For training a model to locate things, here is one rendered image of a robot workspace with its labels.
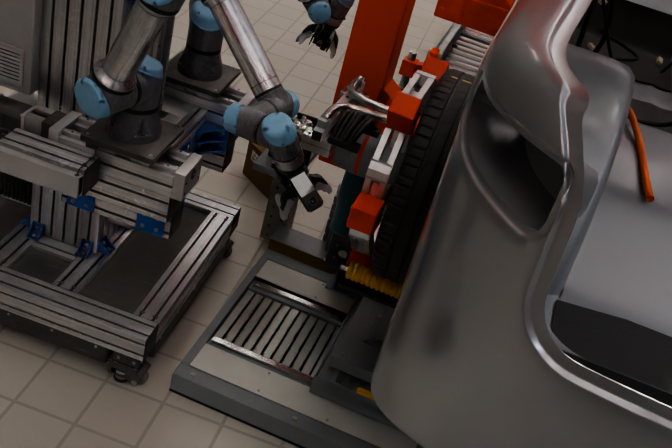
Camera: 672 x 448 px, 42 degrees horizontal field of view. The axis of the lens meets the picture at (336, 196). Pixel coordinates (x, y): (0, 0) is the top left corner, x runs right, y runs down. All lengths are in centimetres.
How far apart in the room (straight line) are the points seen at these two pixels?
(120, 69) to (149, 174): 38
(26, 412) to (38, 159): 78
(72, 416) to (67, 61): 107
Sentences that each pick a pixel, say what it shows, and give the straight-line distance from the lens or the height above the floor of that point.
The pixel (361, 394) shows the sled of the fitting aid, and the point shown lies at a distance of 286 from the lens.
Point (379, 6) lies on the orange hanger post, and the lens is 297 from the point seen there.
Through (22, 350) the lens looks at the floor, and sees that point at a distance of 305.
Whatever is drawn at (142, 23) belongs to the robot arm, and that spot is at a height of 125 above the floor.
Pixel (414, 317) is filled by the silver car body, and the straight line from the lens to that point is 172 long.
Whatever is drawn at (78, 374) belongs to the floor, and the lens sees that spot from 298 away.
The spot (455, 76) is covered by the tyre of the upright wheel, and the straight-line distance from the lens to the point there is 254.
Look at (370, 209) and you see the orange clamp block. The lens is 236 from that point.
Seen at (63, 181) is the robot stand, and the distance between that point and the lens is 257.
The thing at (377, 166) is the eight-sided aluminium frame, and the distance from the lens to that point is 239.
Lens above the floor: 213
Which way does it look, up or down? 32 degrees down
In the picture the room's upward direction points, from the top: 16 degrees clockwise
